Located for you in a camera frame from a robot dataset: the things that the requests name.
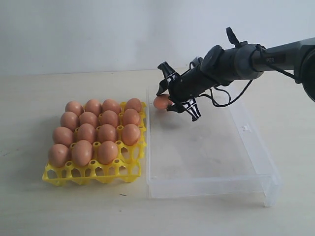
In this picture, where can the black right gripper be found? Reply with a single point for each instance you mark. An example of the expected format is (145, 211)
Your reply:
(181, 92)

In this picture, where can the brown egg slot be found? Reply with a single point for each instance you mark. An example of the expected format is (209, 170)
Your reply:
(112, 105)
(93, 106)
(134, 103)
(75, 107)

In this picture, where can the brown egg column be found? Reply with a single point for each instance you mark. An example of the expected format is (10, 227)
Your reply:
(90, 118)

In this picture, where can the brown egg mid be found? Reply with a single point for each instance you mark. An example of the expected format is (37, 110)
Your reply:
(86, 132)

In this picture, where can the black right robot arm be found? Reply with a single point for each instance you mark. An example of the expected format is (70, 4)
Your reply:
(243, 62)

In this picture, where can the clear plastic bin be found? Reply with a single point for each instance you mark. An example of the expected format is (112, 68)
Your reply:
(221, 153)

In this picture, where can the yellow plastic egg tray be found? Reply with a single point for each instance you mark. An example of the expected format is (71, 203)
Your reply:
(126, 166)

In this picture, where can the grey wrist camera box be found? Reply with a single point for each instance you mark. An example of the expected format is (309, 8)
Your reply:
(195, 62)

